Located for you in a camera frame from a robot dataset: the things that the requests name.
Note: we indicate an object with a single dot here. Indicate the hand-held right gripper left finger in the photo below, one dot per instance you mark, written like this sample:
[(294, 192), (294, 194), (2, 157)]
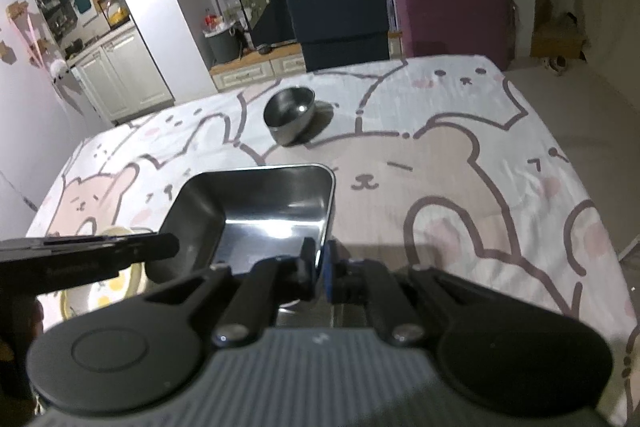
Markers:
[(260, 292)]

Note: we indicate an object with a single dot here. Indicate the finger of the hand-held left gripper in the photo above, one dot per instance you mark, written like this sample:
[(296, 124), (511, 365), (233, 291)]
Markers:
[(150, 247)]

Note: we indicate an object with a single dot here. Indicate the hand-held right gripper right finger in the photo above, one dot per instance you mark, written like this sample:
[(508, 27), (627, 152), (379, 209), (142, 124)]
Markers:
[(329, 272)]

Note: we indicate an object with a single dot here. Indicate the white floral bowl yellow rim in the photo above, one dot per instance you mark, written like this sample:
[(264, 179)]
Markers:
[(112, 289)]

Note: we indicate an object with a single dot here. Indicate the large square steel tray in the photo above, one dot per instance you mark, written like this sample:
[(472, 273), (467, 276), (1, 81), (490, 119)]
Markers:
[(270, 227)]

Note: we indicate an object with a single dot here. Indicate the round steel bowl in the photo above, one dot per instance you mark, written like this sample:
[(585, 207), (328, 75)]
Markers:
[(290, 112)]

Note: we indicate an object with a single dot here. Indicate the bear print tablecloth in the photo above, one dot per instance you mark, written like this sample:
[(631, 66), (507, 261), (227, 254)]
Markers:
[(450, 187)]

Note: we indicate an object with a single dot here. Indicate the white kitchen base cabinet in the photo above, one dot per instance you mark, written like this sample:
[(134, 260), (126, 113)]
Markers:
[(130, 72)]

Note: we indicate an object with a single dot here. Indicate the pink ribbon with white pompom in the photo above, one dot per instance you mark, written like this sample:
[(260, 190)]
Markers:
[(59, 69)]

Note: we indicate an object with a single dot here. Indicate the wooden top drawer cabinet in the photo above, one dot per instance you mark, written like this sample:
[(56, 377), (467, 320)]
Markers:
[(255, 69)]

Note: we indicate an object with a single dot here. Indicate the grey trash bin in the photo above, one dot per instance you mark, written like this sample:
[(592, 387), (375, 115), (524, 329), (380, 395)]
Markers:
[(222, 44)]

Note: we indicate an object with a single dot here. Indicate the small dark object on counter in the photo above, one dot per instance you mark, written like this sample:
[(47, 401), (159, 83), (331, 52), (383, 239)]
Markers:
[(265, 48)]

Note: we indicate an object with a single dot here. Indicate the yellow pot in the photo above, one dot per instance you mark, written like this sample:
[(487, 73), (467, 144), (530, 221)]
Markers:
[(117, 17)]

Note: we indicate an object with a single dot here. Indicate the dark blue chair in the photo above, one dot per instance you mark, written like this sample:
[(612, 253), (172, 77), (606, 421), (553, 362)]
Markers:
[(340, 22)]

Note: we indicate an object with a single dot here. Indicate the green bag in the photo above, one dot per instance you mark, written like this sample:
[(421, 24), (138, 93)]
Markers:
[(255, 9)]

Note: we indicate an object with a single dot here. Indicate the maroon chair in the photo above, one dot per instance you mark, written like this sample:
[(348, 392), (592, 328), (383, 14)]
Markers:
[(450, 12)]

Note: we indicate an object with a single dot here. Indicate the cardboard box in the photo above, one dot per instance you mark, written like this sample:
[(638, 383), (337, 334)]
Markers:
[(557, 39)]

